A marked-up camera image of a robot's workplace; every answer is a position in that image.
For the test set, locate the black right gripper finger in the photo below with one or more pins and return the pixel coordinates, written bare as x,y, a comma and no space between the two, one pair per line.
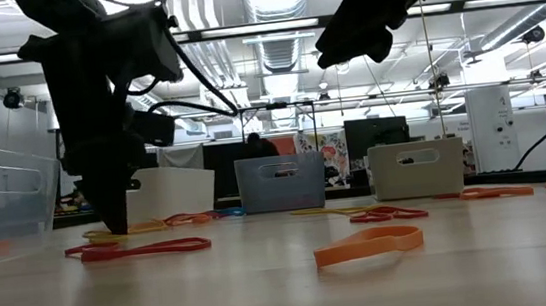
378,50
357,32

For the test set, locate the floral cloth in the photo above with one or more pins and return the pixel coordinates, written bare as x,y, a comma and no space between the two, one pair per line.
334,157

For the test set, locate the red cloth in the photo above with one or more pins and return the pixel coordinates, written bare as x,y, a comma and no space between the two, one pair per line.
286,145

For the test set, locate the smoky grey plastic basket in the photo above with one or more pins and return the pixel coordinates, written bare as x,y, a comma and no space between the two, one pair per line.
282,192

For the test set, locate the grey cloth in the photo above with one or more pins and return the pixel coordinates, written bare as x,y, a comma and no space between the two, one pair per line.
180,157

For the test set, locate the silver ventilation duct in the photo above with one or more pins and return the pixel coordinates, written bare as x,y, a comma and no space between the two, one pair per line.
280,47

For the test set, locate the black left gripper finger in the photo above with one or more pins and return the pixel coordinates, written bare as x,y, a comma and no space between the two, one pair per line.
106,189

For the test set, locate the off-white plastic basket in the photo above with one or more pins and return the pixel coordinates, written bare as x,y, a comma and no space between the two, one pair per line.
416,179

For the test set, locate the white plastic basket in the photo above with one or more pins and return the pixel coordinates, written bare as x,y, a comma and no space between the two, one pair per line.
176,192

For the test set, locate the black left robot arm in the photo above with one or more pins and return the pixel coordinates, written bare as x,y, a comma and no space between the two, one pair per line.
58,8

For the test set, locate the white column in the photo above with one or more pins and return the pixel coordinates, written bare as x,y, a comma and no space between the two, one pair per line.
491,127

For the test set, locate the blue rubber band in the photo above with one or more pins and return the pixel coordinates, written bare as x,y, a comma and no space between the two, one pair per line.
231,211

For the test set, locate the person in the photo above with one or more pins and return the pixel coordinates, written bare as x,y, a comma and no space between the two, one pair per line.
257,147

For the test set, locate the black monitor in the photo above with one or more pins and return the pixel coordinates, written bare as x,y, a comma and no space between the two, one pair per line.
377,138

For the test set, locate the black dome camera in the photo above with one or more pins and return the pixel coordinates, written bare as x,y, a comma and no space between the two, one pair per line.
12,97

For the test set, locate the yellow rubber band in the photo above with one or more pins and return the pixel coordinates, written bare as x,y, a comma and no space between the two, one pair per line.
319,212
95,236

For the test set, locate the black ceiling device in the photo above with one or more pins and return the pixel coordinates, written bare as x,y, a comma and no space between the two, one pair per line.
534,35

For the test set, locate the clear plastic basket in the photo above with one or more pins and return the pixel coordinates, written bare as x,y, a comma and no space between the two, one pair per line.
8,218

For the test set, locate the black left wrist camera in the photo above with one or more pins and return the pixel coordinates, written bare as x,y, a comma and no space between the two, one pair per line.
155,129

